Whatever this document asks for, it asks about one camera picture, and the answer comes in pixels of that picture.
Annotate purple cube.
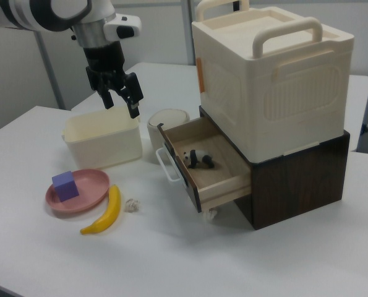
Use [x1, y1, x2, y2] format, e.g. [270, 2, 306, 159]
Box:
[51, 170, 80, 202]

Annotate white knotted rope piece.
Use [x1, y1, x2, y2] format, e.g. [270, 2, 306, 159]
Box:
[124, 197, 141, 213]

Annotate yellow toy banana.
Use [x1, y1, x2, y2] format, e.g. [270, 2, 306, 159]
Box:
[80, 184, 122, 236]

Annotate grey metal partition post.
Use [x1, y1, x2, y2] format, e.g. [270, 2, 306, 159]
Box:
[33, 30, 72, 110]

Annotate pink plate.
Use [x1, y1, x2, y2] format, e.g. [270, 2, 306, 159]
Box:
[45, 168, 111, 214]

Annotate wooden drawer with white handle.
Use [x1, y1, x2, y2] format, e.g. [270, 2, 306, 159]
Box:
[154, 116, 252, 214]

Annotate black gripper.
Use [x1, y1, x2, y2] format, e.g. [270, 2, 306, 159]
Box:
[83, 41, 144, 119]

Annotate dark wooden drawer cabinet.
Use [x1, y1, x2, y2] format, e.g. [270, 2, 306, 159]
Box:
[199, 105, 351, 230]

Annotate small white lidded trash can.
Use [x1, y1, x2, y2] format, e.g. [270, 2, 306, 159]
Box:
[147, 108, 190, 163]

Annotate cream open plastic bin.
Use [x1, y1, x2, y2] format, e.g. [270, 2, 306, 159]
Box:
[61, 105, 143, 170]

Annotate black and white panda toy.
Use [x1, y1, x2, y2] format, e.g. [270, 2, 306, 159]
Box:
[179, 149, 216, 170]

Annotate cream plastic box with handles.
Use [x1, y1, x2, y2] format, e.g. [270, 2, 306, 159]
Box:
[191, 0, 356, 163]

